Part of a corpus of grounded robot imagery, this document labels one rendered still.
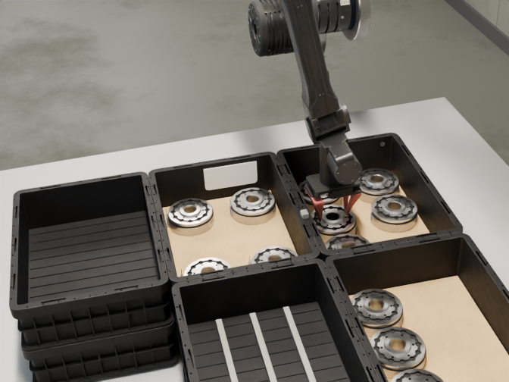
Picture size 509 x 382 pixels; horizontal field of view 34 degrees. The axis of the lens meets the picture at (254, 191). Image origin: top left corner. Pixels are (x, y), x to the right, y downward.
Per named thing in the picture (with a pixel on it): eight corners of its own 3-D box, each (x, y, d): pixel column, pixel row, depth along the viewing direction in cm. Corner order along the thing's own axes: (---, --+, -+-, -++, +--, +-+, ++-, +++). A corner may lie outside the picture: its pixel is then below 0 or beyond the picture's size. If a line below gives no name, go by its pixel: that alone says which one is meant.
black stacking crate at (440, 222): (276, 192, 199) (275, 152, 193) (393, 173, 204) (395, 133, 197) (323, 301, 168) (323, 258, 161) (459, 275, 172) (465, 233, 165)
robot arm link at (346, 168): (341, 99, 167) (302, 114, 167) (361, 127, 158) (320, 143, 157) (354, 145, 174) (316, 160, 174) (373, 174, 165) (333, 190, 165)
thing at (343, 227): (303, 211, 185) (303, 209, 184) (345, 202, 187) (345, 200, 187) (319, 238, 177) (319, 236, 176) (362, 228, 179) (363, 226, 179)
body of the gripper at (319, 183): (360, 189, 175) (361, 161, 171) (315, 199, 173) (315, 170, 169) (349, 173, 180) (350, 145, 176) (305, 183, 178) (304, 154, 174)
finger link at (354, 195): (361, 220, 180) (362, 185, 174) (330, 227, 178) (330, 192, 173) (350, 202, 185) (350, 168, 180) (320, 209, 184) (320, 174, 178)
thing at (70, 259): (24, 233, 190) (14, 192, 184) (152, 212, 195) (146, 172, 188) (22, 356, 158) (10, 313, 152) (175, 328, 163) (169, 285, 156)
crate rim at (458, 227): (275, 158, 194) (274, 150, 192) (395, 139, 198) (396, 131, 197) (322, 265, 162) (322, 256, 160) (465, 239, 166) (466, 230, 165)
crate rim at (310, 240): (148, 178, 189) (147, 170, 188) (274, 158, 194) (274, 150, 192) (171, 292, 157) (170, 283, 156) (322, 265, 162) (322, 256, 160)
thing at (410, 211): (365, 200, 187) (365, 198, 187) (407, 192, 189) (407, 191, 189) (380, 227, 179) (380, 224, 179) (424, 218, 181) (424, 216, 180)
